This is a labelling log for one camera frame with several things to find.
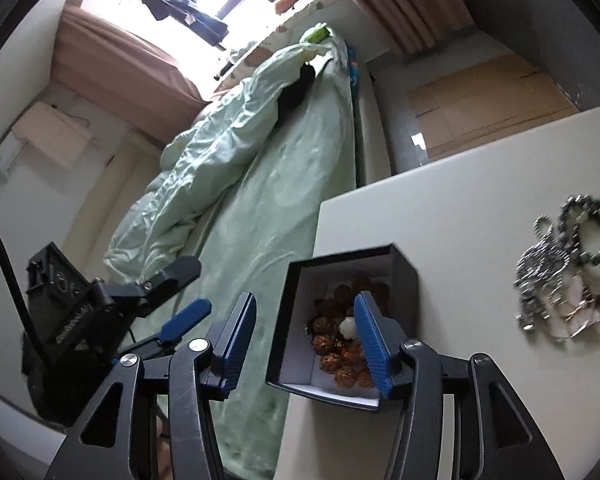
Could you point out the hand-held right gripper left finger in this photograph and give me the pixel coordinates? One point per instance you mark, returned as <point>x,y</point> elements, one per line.
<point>234,342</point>

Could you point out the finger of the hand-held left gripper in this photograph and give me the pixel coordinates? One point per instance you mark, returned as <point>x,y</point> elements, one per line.
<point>187,317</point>
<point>172,272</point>

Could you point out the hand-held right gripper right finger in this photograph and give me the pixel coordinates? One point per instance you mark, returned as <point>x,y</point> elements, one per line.
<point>373,342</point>

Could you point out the black square jewelry box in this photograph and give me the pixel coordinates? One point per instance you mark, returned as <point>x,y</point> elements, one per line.
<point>292,360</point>

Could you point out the small white stone charm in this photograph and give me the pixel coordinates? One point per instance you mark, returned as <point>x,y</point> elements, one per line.
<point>349,328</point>

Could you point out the light green duvet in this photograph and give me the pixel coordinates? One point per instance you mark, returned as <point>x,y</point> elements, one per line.
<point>215,150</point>

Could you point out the bed with green sheet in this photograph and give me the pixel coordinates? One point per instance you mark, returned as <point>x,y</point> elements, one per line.
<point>290,185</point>

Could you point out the white paper scrap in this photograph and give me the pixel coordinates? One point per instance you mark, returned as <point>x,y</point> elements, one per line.
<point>419,141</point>

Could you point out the pink curtain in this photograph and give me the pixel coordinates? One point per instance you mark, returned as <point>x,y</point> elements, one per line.
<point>125,70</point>
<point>395,5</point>

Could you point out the black garment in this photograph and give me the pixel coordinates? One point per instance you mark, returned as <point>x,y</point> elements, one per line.
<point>295,90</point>

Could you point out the flattened cardboard sheets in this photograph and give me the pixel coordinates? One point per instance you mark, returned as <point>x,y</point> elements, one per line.
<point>490,105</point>

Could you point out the hanging dark clothes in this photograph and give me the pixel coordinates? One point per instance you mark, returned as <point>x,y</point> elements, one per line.
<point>190,7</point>

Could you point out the green packet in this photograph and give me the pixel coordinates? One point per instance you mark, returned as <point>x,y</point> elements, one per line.
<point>316,34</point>

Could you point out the orange plush toy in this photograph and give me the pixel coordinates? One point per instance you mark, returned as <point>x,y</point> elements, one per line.
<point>287,1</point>

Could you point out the white wall switch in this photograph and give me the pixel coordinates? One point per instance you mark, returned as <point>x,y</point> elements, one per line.
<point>5,155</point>

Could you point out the pink covered wall unit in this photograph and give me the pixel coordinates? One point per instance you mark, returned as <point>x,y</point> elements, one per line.
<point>50,132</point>

